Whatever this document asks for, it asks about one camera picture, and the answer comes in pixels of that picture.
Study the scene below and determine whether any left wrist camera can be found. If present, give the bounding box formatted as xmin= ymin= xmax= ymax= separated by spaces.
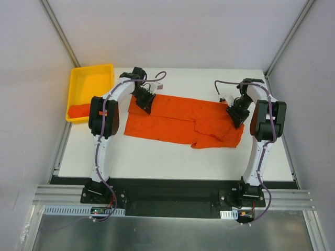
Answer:
xmin=147 ymin=82 xmax=163 ymax=93

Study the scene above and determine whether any rolled orange t shirt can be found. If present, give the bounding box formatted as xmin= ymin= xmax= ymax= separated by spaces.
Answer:
xmin=68 ymin=104 xmax=90 ymax=119

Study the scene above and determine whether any left aluminium frame post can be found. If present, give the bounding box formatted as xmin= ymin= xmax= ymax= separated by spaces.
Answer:
xmin=38 ymin=0 xmax=81 ymax=67

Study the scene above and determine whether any aluminium frame post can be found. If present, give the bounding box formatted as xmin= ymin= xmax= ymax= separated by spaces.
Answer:
xmin=264 ymin=0 xmax=317 ymax=79
xmin=38 ymin=0 xmax=81 ymax=67

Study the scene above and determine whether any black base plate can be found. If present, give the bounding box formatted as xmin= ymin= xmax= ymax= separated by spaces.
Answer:
xmin=80 ymin=178 xmax=265 ymax=219

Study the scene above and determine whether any yellow plastic bin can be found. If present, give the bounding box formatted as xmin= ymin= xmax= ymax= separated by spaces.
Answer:
xmin=65 ymin=64 xmax=114 ymax=123

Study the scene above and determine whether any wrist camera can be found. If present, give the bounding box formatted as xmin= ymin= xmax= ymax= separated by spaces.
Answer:
xmin=219 ymin=95 xmax=235 ymax=106
xmin=147 ymin=82 xmax=163 ymax=93

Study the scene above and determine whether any orange t shirt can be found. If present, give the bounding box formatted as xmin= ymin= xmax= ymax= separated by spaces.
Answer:
xmin=68 ymin=104 xmax=90 ymax=119
xmin=124 ymin=95 xmax=244 ymax=149

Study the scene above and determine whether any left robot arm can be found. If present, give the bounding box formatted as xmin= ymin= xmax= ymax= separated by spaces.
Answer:
xmin=80 ymin=67 xmax=158 ymax=204

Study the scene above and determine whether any right aluminium frame post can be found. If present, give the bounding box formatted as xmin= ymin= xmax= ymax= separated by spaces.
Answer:
xmin=264 ymin=0 xmax=317 ymax=79

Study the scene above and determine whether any white cable duct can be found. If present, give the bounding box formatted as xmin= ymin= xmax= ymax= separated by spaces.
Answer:
xmin=44 ymin=206 xmax=126 ymax=218
xmin=220 ymin=210 xmax=238 ymax=220

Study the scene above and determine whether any aluminium front rail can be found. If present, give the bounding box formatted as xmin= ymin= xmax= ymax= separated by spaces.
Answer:
xmin=32 ymin=185 xmax=316 ymax=211

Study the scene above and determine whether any right white cable duct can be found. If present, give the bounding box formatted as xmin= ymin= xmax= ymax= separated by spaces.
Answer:
xmin=220 ymin=210 xmax=238 ymax=220

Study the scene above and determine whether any left white cable duct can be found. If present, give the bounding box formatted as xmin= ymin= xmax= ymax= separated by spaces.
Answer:
xmin=44 ymin=206 xmax=126 ymax=218

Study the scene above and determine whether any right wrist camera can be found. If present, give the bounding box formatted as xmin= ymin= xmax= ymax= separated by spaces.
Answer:
xmin=219 ymin=95 xmax=235 ymax=106

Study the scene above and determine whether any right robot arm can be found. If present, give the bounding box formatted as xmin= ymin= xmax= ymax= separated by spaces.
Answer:
xmin=225 ymin=78 xmax=287 ymax=208

